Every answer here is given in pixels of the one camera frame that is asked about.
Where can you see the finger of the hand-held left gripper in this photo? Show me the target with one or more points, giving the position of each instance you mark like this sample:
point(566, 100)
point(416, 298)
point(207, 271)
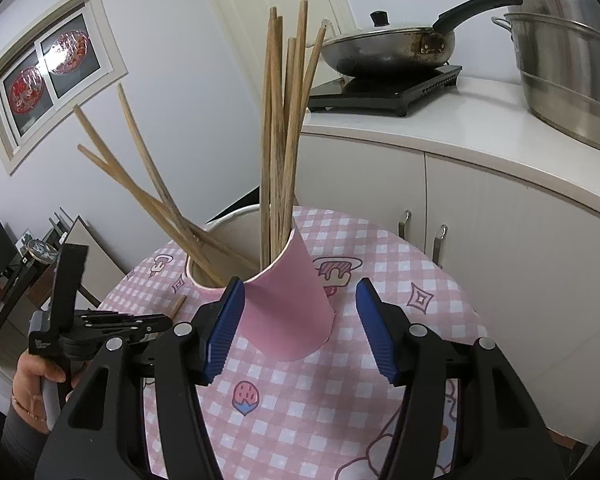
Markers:
point(110, 316)
point(150, 324)

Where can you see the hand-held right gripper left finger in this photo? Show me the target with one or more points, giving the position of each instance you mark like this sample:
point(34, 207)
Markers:
point(225, 330)

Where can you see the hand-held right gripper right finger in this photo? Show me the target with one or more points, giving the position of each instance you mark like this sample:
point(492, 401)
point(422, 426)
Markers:
point(377, 330)

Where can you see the brown wooden chopstick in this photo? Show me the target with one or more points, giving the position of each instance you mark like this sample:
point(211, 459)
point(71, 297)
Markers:
point(179, 306)

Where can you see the pink cup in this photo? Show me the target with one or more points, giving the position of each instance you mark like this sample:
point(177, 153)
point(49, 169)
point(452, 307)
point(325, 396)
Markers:
point(290, 310)

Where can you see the bunch of wooden chopsticks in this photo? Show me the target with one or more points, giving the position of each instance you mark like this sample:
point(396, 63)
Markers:
point(272, 160)

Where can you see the person's left forearm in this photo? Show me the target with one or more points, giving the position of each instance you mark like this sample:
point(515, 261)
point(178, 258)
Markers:
point(17, 445)

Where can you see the person's left hand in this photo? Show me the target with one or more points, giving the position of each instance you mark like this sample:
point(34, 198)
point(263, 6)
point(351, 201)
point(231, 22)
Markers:
point(27, 385)

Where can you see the white leaning board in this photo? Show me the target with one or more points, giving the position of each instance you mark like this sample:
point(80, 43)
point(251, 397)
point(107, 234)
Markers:
point(100, 260)

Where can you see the round gold-rimmed clock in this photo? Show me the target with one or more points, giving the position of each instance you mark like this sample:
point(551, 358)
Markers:
point(41, 251)

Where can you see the dark low desk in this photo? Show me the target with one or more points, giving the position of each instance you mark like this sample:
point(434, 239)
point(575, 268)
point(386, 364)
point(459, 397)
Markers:
point(5, 320)

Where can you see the pink checked tablecloth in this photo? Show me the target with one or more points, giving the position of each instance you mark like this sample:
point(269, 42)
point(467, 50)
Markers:
point(330, 410)

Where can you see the white counter cabinet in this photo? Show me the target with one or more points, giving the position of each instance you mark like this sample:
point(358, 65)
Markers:
point(505, 210)

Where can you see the red window decoration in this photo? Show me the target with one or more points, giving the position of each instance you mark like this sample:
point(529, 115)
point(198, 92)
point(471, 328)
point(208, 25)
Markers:
point(70, 50)
point(27, 91)

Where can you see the white framed window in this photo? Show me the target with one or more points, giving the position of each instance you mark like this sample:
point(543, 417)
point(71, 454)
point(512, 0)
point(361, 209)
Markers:
point(96, 55)

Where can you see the black induction cooker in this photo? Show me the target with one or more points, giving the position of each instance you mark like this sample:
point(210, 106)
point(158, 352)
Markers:
point(405, 95)

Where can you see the wok lid with black knob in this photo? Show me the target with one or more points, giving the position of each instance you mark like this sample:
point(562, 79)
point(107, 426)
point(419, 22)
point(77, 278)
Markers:
point(380, 19)

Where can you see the large steel steamer pot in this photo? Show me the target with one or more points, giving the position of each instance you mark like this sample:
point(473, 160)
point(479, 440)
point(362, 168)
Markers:
point(570, 85)

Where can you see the white panel door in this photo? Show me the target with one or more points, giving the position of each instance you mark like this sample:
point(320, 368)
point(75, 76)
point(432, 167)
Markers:
point(245, 0)

